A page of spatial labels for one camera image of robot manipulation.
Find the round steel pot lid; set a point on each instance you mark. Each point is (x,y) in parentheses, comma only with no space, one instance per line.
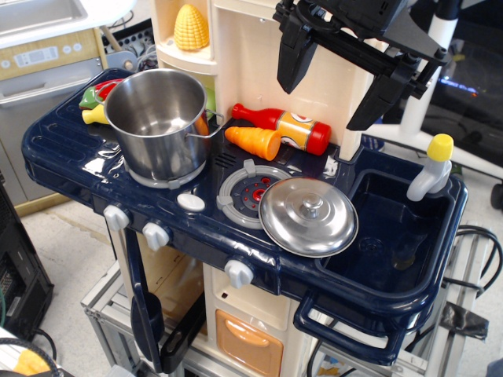
(308,217)

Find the white stove knob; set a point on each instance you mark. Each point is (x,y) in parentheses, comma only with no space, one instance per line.
(239,274)
(116,218)
(156,237)

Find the navy toy kitchen counter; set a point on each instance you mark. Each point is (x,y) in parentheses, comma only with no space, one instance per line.
(363,301)

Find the grey toy faucet yellow cap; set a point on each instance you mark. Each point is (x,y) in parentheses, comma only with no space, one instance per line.
(436,170)

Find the yellow toy corn cob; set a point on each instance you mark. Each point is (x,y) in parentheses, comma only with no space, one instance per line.
(191,29)

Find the navy oven door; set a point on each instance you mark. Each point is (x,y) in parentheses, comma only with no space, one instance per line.
(147,318)

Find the grey left stove burner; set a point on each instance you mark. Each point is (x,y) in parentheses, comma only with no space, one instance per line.
(171,184)

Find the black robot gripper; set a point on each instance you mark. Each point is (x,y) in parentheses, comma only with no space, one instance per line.
(377,36)

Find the grey stove burner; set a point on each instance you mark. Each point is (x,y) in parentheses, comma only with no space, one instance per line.
(240,194)
(171,184)

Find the yellow object bottom left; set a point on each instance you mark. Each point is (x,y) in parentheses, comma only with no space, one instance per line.
(30,363)

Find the stainless steel pot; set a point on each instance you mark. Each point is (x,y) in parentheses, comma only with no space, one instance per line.
(161,122)

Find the orange toy carrot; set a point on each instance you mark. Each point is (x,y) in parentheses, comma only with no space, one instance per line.
(259,142)

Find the right white stove knob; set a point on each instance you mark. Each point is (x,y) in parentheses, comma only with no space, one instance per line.
(239,274)

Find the grey right stove burner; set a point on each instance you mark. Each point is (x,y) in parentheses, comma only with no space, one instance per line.
(240,194)

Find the orange toy drawer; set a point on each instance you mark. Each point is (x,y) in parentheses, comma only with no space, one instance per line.
(251,347)

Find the black computer tower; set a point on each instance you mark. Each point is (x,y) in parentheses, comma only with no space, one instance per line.
(26,289)

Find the cream toy kitchen tower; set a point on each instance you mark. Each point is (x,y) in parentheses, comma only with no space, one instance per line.
(240,65)

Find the middle white stove knob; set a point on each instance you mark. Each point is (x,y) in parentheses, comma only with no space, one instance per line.
(156,237)

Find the red green toy pepper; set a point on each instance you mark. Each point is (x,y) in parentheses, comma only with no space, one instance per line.
(95,95)

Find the white oval button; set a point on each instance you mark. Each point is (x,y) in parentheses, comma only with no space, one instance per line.
(190,202)

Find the red toy ketchup bottle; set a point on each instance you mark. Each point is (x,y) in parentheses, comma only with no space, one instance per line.
(296,131)

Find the left white stove knob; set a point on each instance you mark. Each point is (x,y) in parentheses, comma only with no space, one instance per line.
(116,218)

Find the yellow toy bottle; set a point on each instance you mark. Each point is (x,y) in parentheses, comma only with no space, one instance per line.
(95,115)

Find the grey wooden cabinet appliance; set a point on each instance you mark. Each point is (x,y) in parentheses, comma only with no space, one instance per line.
(49,49)

